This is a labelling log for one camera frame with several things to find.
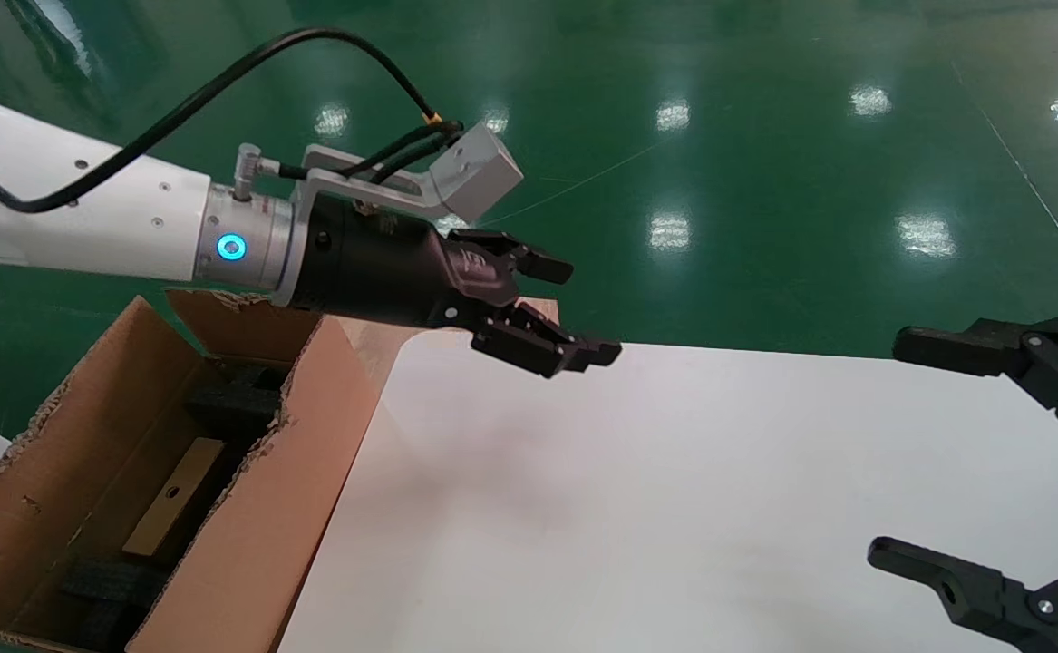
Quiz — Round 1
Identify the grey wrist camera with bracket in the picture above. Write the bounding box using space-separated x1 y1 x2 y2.
297 122 525 228

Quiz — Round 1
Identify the wooden board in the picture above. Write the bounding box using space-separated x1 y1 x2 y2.
338 297 561 400

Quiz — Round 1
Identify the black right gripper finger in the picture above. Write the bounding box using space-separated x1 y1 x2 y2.
891 314 1058 453
866 537 1058 653

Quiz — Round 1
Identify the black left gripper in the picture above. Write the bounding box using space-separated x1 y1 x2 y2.
288 195 623 379

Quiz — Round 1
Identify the black foam pad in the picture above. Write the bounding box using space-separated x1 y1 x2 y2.
186 361 290 445
59 555 172 650

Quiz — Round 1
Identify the long black camera cable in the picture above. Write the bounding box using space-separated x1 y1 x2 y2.
0 27 444 215

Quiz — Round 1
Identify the large open cardboard box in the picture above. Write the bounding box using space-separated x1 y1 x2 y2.
0 288 381 653

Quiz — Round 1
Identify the small brown cardboard box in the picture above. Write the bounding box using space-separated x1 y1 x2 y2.
122 438 227 557

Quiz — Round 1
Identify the short black cable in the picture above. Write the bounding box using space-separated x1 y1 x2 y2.
279 122 466 182

